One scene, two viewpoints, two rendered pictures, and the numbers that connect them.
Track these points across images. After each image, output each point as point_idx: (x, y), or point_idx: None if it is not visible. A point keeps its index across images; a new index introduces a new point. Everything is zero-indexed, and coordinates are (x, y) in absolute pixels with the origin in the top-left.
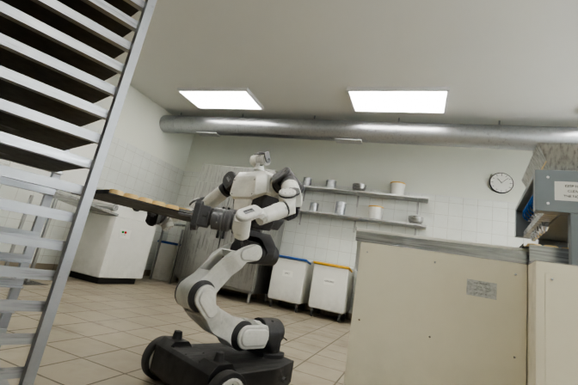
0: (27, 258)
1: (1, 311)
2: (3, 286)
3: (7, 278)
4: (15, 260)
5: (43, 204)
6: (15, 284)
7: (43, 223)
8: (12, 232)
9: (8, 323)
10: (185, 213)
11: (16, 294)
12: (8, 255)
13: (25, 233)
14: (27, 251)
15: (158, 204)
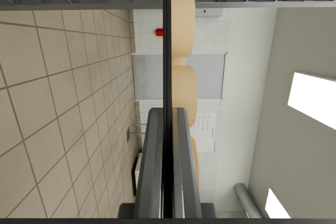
0: None
1: None
2: None
3: None
4: None
5: None
6: None
7: (121, 3)
8: None
9: (1, 4)
10: (158, 144)
11: (34, 2)
12: None
13: None
14: None
15: None
